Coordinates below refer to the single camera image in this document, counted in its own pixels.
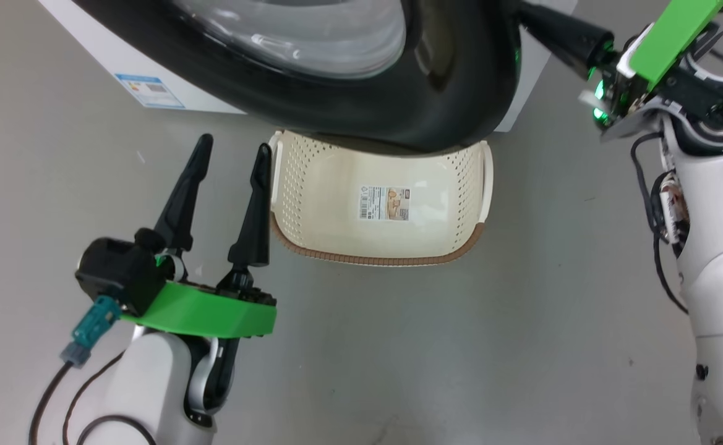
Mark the blue energy label sticker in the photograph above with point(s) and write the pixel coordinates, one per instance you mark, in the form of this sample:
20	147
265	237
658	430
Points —
151	91

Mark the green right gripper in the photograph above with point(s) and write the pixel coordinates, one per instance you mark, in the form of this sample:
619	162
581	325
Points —
670	37

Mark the paper basket product label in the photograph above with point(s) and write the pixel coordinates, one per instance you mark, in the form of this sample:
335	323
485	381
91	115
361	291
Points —
384	203

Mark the white washing machine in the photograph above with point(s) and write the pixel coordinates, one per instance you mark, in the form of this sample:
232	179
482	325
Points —
120	55

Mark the black round glass washer door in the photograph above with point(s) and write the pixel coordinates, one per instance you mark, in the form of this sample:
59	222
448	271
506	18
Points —
448	74

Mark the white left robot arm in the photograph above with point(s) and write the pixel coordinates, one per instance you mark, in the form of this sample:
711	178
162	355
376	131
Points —
151	389

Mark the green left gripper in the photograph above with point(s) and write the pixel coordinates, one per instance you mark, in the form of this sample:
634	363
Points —
200	312

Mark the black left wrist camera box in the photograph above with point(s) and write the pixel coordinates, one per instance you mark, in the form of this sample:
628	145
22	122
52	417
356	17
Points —
114	272

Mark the cream perforated laundry basket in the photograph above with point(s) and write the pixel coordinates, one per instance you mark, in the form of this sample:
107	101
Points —
330	216

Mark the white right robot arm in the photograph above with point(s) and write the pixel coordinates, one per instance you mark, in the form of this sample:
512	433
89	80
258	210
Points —
720	247

